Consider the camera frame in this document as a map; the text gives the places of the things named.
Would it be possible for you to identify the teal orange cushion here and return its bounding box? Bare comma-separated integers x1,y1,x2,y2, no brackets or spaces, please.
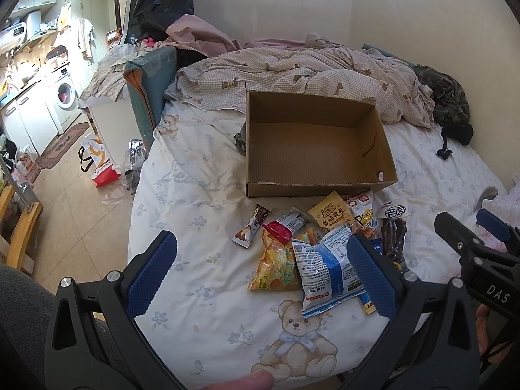
123,47,177,150

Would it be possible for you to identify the pink cloth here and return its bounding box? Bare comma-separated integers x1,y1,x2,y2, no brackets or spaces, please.
158,14,305,57

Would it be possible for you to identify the white red snack bar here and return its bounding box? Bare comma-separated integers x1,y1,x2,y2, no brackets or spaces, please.
263,210,307,245

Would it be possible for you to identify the white blue snack bag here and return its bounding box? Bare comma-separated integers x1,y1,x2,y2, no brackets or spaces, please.
292,225,365,318

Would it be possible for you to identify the white washing machine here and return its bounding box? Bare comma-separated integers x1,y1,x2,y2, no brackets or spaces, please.
47,62,80,135

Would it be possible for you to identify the red white shopping bag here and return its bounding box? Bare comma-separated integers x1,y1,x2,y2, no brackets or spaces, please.
78,138,120,189

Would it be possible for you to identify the orange chip bag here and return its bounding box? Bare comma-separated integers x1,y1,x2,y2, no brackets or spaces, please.
248,230,301,292

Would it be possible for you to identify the white cabinet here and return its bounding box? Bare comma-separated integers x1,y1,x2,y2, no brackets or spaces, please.
79,85,142,165

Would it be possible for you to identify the yellow peanut packet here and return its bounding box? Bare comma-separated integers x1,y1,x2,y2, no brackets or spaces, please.
308,192,354,231

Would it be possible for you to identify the white red noodle snack bag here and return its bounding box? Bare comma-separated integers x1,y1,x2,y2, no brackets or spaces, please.
344,190,378,240

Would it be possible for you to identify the brown cardboard box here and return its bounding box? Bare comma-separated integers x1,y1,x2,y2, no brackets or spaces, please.
246,91,397,198

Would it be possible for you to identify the black plastic bag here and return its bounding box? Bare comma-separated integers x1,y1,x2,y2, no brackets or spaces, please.
123,0,194,44

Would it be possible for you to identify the wooden chair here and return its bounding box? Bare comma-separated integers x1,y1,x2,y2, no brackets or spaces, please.
1,185,43,276

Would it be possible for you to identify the right hand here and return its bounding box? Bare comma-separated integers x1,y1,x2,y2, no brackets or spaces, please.
475,304,490,355

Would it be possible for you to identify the dark camouflage garment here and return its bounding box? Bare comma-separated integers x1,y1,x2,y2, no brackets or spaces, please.
413,64,473,160

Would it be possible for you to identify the brown chocolate wafer bar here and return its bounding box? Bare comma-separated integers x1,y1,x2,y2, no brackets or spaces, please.
232,204,271,248

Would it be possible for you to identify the left hand thumb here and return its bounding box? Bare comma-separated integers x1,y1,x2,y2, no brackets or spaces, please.
202,370,274,390

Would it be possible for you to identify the checkered bear quilt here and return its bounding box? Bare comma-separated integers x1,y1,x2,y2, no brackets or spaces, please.
164,33,435,128

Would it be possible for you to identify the floor rug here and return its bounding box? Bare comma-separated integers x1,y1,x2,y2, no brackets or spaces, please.
36,123,90,169

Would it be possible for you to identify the white floral bed sheet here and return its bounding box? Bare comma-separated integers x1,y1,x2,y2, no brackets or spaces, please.
128,101,506,389

